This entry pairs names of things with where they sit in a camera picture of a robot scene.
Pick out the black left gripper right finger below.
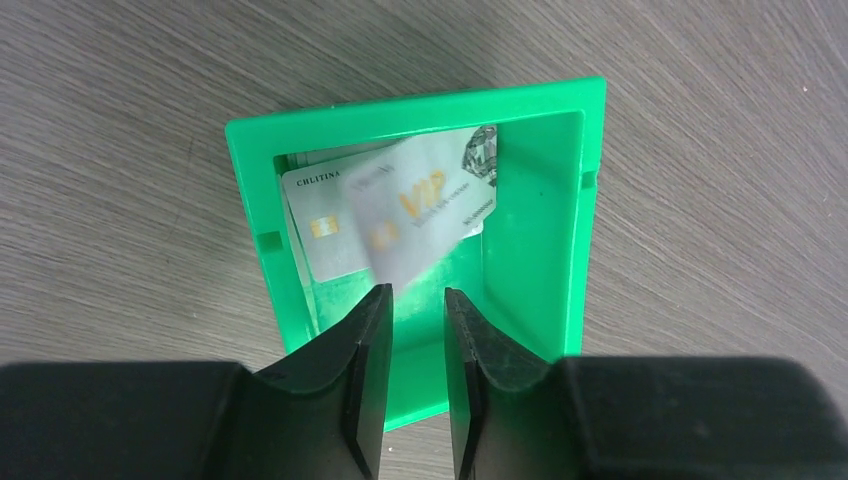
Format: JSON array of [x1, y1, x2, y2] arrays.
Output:
[[444, 288, 847, 479]]

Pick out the white VIP credit card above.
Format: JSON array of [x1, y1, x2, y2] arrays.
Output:
[[342, 125, 498, 289]]

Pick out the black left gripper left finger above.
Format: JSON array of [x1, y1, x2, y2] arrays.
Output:
[[1, 285, 393, 479]]

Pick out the green plastic bin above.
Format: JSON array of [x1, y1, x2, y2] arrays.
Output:
[[225, 77, 607, 430]]

